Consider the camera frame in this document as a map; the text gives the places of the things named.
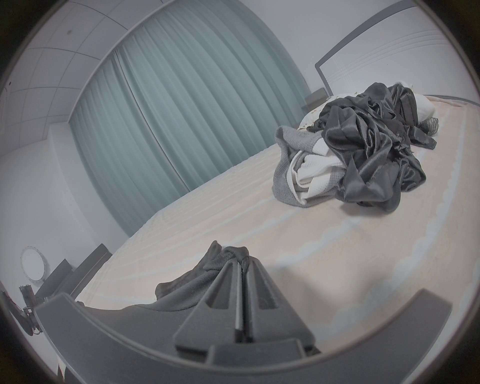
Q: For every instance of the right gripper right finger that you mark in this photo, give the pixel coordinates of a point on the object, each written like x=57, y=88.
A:
x=273, y=318

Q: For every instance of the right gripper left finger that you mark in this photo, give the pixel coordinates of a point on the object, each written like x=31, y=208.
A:
x=217, y=318

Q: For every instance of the black polo shirt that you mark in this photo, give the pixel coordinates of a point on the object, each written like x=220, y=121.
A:
x=183, y=288

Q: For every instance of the bed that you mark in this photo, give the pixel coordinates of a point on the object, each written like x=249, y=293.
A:
x=337, y=262

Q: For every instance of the pile of clothes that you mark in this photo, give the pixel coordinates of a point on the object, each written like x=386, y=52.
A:
x=375, y=150

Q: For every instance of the black chest of drawers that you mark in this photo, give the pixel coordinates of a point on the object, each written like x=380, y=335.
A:
x=86, y=270

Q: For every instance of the blue-green curtain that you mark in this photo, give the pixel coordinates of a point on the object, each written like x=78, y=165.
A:
x=123, y=157
x=210, y=93

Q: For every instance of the round white mirror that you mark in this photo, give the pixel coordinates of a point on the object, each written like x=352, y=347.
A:
x=33, y=262

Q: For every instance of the white printed pillow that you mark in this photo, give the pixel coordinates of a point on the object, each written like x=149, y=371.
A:
x=311, y=118

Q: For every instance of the grey bedside table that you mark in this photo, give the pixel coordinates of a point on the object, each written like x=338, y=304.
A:
x=317, y=98

